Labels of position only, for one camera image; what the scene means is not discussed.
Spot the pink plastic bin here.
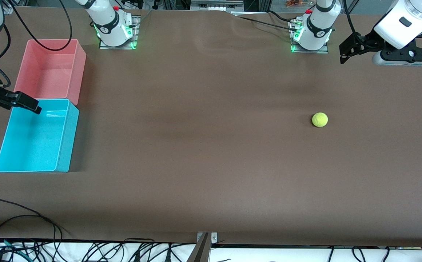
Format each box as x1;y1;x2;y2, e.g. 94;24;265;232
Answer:
12;39;87;106

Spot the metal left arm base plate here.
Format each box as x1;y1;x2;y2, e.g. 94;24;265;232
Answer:
290;18;330;54

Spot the blue plastic bin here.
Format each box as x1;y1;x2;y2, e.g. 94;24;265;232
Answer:
0;99;80;173

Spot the aluminium frame piece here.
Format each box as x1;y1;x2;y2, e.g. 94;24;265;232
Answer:
190;0;245;11

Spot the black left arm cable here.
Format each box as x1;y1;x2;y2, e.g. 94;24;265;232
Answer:
343;0;364;40

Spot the black cable to arm base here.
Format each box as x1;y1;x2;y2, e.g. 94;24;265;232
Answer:
238;10;299;32

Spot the black right arm cable loop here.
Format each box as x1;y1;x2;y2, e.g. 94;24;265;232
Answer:
7;0;73;52

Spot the metal table edge bracket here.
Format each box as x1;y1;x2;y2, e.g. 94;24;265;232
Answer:
186;232;218;262

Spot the yellow tennis ball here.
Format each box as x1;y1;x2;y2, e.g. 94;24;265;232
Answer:
312;112;329;128

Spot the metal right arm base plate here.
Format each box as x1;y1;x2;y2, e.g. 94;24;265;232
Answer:
99;15;141;50

